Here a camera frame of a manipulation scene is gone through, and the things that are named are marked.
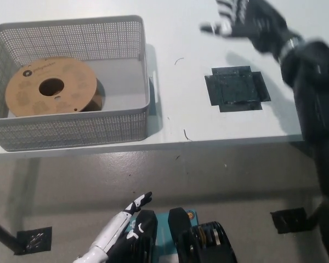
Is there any black and white right hand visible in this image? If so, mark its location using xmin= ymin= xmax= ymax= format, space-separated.
xmin=198 ymin=0 xmax=304 ymax=60

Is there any white and black left hand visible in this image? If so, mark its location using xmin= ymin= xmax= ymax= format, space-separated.
xmin=89 ymin=191 xmax=153 ymax=254

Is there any brown cardboard filament spool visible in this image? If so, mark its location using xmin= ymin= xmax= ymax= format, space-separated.
xmin=4 ymin=59 xmax=105 ymax=118

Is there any black and teal robot body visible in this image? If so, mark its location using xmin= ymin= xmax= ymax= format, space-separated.
xmin=117 ymin=207 xmax=238 ymax=263

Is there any black tape patch on table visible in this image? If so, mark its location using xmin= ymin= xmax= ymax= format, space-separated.
xmin=204 ymin=65 xmax=271 ymax=113

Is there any black table leg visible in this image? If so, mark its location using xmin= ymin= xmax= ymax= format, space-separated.
xmin=0 ymin=218 xmax=20 ymax=254
xmin=307 ymin=204 xmax=323 ymax=228

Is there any grey perforated plastic basket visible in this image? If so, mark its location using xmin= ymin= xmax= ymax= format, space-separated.
xmin=0 ymin=15 xmax=161 ymax=152

